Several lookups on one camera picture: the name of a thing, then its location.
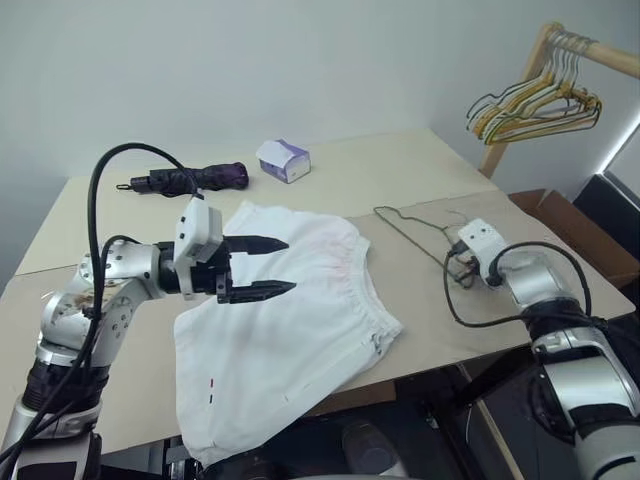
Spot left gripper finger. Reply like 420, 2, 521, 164
217, 280, 299, 306
227, 233, 291, 254

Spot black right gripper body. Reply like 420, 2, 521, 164
449, 245, 480, 290

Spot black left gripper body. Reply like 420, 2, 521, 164
191, 245, 235, 306

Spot white shorts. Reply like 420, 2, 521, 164
172, 199, 405, 464

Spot olive green wire hanger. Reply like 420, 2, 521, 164
373, 205, 482, 291

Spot black purple folded umbrella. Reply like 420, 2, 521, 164
115, 160, 250, 198

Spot white purple tissue box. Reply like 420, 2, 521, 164
255, 138, 314, 186

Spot brown cardboard box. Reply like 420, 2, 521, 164
507, 188, 640, 292

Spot black bin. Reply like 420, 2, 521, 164
571, 171, 640, 224

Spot dark rounded shape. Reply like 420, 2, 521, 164
342, 418, 399, 479

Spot bunch of hangers on rack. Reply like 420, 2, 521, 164
484, 37, 604, 147

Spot wooden clothes rack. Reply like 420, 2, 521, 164
477, 21, 640, 179

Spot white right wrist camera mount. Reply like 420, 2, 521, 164
456, 217, 506, 289

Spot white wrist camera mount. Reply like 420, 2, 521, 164
456, 217, 506, 289
172, 197, 226, 300

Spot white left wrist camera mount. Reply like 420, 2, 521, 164
172, 197, 226, 300

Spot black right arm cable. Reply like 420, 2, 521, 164
441, 240, 594, 330

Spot black table frame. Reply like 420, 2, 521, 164
392, 344, 539, 480

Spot dark wire hanger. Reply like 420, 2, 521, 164
465, 29, 569, 134

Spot yellow wire hanger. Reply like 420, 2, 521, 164
472, 30, 581, 137
477, 32, 591, 141
480, 34, 599, 144

